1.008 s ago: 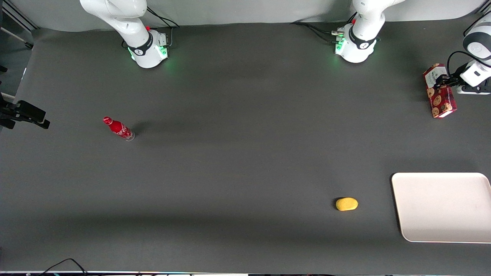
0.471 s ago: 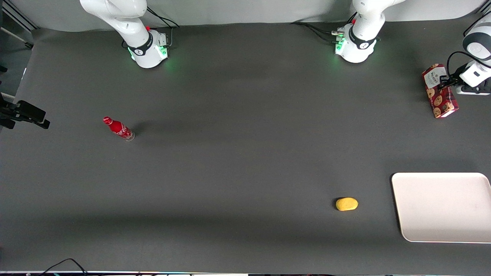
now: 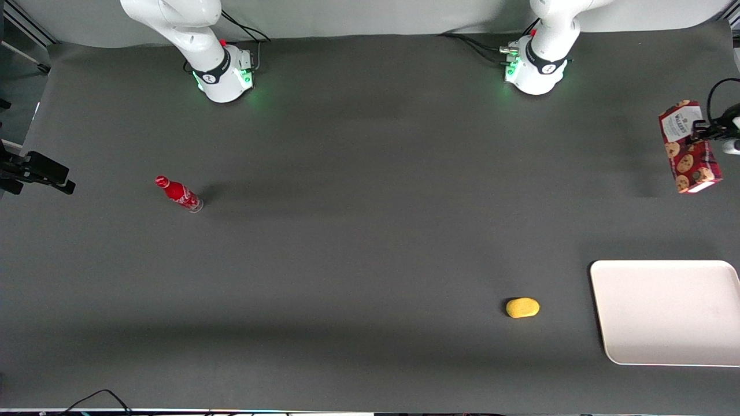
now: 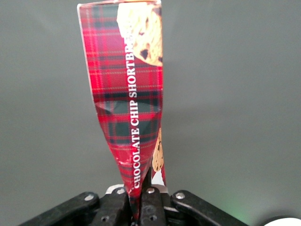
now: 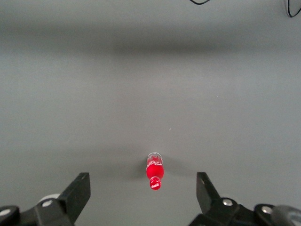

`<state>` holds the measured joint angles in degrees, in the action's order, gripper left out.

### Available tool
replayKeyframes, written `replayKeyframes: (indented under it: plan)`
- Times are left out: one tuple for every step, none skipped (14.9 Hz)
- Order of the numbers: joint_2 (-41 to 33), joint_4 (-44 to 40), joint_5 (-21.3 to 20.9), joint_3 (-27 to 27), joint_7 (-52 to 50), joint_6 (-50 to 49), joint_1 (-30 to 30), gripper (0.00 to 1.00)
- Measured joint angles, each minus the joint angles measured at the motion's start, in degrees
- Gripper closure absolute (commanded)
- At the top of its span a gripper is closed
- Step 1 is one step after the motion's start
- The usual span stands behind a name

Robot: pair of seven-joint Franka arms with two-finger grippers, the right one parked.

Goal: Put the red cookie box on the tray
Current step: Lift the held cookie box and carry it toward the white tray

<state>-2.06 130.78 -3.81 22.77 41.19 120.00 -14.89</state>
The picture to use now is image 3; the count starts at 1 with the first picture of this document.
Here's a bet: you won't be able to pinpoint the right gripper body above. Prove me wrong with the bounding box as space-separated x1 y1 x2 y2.
0 139 27 177

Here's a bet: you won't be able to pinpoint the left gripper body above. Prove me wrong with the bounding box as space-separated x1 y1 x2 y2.
721 102 740 140

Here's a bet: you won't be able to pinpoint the red cookie box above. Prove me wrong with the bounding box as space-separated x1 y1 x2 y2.
658 99 724 195

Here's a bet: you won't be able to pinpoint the pale pink rectangular tray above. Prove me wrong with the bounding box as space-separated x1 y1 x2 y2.
589 259 740 367

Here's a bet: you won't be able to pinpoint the red soda bottle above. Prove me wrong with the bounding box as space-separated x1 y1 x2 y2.
154 175 205 214

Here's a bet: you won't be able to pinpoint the yellow toy mango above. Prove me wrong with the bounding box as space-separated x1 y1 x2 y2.
505 297 541 320

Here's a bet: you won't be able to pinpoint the dark grey table mat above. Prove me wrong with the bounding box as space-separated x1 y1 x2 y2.
0 20 740 415

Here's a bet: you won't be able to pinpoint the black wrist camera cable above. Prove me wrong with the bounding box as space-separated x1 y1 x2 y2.
706 77 740 125

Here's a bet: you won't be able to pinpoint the aluminium frame bars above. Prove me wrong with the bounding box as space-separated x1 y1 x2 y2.
0 0 60 77

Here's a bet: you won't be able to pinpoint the thin black cable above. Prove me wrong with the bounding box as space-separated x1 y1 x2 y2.
57 388 135 416

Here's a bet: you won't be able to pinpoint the black right arm base cables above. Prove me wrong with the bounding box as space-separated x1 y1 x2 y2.
184 10 272 75

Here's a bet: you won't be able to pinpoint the black arm base cables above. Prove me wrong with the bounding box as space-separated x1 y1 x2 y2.
435 17 543 67
184 10 272 75

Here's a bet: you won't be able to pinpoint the black left arm base cables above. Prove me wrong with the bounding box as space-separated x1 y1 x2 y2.
435 17 543 67

